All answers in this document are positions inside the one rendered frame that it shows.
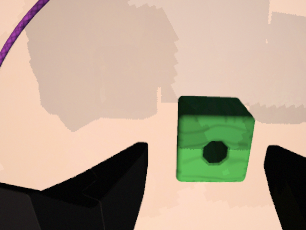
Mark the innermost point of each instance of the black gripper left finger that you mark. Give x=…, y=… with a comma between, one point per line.
x=105, y=197

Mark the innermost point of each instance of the purple string with wooden stick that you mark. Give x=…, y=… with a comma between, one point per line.
x=24, y=22

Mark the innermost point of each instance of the green wooden block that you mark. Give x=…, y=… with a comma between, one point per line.
x=214, y=139

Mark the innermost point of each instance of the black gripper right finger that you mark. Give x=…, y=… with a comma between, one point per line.
x=286, y=178

